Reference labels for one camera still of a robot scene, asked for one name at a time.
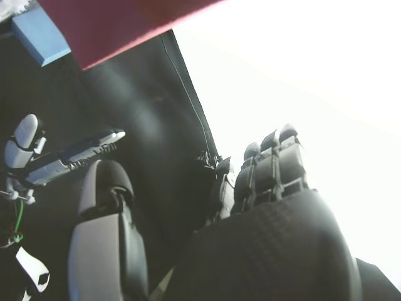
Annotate red foam cube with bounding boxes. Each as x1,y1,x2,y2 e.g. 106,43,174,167
37,0,227,71

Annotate blue foam cube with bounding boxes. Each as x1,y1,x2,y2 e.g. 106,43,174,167
11,8,72,68

